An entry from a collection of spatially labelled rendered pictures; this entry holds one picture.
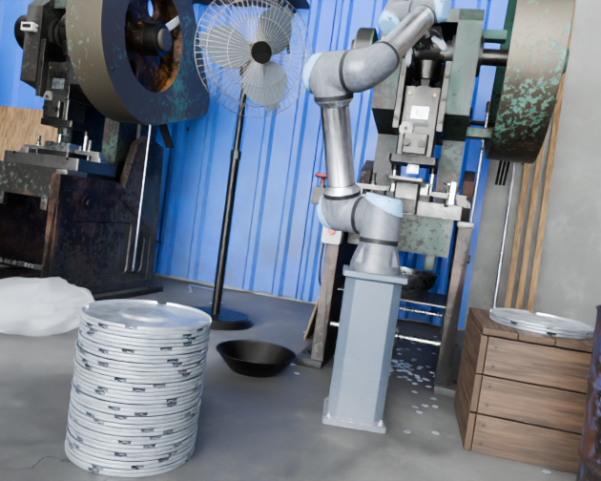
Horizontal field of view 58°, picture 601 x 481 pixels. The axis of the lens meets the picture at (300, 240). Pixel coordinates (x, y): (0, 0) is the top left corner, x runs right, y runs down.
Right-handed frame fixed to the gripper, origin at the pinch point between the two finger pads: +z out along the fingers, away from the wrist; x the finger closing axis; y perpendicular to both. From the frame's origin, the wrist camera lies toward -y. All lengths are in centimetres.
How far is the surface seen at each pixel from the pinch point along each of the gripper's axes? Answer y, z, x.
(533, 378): 119, 21, 2
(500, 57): -12.9, 23.5, 25.8
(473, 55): -8.3, 13.7, 16.1
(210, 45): -45, -19, -87
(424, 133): 8.0, 27.9, -10.9
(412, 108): -1.0, 21.2, -12.2
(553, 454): 136, 33, 1
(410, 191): 32, 32, -22
